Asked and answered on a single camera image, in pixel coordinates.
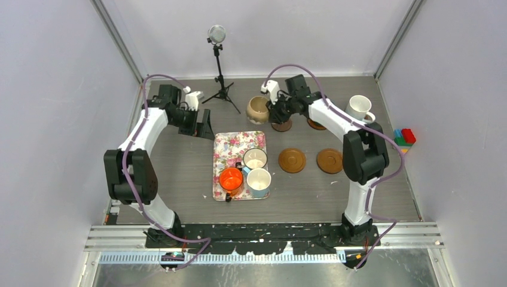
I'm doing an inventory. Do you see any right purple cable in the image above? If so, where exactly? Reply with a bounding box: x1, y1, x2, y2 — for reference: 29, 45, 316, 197
263, 64, 405, 271

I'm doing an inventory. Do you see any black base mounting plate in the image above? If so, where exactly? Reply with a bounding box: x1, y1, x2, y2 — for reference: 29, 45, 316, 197
144, 223, 379, 255

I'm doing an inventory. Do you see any colourful toy block stack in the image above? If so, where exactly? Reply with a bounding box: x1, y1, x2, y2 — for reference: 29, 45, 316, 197
393, 128, 417, 154

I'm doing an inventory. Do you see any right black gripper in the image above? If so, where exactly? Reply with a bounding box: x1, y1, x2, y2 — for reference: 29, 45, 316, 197
265, 92, 296, 125

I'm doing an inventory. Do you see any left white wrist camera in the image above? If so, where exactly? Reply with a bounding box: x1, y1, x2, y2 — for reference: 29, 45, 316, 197
183, 86, 204, 111

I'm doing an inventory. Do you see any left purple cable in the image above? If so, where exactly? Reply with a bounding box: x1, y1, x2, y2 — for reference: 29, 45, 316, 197
121, 74, 212, 271

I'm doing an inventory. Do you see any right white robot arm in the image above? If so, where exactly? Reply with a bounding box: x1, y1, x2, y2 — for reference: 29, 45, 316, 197
261, 75, 389, 246

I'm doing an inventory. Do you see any beige mug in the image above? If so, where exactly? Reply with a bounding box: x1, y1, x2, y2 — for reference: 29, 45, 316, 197
246, 96, 269, 125

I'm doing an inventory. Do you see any white mug brown rim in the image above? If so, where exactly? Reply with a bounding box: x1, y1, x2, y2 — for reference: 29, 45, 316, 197
242, 148, 268, 169

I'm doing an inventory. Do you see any floral serving tray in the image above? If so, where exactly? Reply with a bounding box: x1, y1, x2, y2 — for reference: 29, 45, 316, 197
212, 130, 267, 201

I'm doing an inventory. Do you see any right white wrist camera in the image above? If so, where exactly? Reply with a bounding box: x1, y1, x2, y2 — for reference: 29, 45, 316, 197
261, 80, 280, 104

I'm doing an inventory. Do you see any purple cable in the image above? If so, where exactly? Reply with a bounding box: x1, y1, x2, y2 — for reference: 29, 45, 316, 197
121, 74, 212, 271
263, 64, 405, 271

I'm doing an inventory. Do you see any white light blue mug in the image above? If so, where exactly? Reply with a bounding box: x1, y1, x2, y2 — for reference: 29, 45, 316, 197
243, 167, 271, 199

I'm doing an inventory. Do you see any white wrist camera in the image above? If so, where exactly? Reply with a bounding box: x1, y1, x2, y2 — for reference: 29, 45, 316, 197
261, 80, 280, 104
183, 86, 204, 111

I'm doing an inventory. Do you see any white mug blue base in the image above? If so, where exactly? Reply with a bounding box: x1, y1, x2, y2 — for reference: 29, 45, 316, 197
345, 95, 376, 124

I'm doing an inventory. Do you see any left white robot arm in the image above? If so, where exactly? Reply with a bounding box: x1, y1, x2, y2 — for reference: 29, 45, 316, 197
103, 84, 215, 248

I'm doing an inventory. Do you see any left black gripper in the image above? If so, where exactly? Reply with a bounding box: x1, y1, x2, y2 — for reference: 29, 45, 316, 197
169, 107, 215, 140

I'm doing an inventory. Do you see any orange mug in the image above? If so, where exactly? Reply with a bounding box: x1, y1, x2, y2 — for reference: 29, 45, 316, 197
219, 167, 244, 202

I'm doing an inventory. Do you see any microphone on black tripod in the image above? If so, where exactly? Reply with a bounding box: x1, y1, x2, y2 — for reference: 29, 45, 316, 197
203, 25, 241, 114

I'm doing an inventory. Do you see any dark brown wooden coaster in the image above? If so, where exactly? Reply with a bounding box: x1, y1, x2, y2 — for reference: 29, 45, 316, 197
271, 120, 292, 132

